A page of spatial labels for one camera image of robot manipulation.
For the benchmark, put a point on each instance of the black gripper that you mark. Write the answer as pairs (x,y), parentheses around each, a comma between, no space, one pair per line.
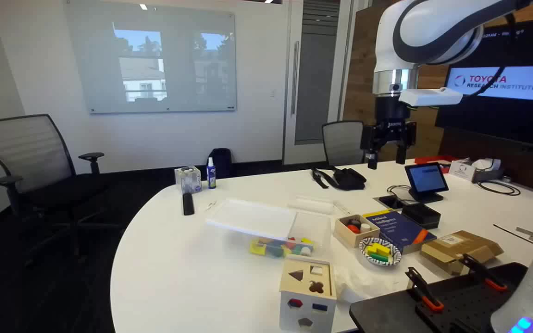
(392,130)

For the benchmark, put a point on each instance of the square yellow block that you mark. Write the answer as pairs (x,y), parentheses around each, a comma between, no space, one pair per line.
(372,246)

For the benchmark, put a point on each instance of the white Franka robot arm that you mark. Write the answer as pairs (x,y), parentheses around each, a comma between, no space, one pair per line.
(425,24)

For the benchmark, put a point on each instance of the red toy block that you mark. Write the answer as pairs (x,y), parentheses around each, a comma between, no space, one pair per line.
(353,228)

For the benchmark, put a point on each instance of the yellow toy block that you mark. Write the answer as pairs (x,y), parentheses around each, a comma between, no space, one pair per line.
(385,250)

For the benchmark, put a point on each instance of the green toy block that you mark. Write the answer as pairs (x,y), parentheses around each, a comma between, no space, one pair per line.
(383,256)

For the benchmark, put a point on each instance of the clear plastic block container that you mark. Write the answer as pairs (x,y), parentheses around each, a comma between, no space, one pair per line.
(313,237)

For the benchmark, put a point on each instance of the wooden shape sorter box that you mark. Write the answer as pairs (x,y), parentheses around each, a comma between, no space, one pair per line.
(305,307)

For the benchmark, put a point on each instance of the tablet screen on stand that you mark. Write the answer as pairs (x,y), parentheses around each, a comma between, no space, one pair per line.
(425,178)

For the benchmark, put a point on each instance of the red flat item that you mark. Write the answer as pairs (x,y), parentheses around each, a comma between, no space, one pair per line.
(433,159)

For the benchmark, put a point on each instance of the grey mesh office chair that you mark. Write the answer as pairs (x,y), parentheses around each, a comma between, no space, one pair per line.
(342,143)

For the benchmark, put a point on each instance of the black rectangular box device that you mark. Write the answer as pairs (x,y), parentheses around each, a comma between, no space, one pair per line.
(422,215)

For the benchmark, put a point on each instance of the white toy ball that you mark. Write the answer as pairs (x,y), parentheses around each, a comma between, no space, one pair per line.
(364,226)

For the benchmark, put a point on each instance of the blue book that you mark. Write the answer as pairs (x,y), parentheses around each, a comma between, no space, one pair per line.
(398,230)

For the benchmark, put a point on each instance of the small open wooden box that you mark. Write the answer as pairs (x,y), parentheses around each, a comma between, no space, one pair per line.
(342,237)

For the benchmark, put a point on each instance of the white headset device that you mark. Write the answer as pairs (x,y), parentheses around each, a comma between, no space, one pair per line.
(486,167)

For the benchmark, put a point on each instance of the bowl of colourful items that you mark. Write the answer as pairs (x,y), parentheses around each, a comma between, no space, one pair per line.
(364,256)

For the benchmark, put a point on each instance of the frosted glass door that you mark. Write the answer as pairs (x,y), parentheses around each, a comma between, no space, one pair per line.
(314,74)

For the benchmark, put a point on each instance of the brown cardboard package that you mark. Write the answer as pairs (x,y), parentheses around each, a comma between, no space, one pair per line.
(457,250)

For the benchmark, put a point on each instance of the black orange clamp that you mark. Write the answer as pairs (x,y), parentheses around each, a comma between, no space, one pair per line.
(485,276)
(425,294)

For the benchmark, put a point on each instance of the white container lid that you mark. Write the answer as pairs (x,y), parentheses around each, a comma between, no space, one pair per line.
(250,219)

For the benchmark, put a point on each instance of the black backpack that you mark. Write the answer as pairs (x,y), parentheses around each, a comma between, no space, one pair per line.
(220,161)

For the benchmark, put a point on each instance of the black perforated mounting board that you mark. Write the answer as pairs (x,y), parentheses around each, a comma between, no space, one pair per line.
(462,307)

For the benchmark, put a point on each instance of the small spray bottle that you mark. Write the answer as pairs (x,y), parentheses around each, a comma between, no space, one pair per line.
(211,176)

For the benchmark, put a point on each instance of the clear tissue box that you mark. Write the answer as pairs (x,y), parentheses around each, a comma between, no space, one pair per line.
(187,180)

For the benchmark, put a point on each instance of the black remote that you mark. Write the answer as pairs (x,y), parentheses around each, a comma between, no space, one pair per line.
(187,204)

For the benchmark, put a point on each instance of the black mesh armchair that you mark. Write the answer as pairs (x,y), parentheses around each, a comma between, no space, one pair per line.
(26,150)

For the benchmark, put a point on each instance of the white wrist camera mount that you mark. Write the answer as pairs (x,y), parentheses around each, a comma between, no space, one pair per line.
(429,96)

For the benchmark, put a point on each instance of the wall television screen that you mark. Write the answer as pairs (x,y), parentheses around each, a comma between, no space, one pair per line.
(512,122)

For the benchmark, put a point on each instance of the glass wall whiteboard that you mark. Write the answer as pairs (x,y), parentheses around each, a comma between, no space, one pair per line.
(92,56)

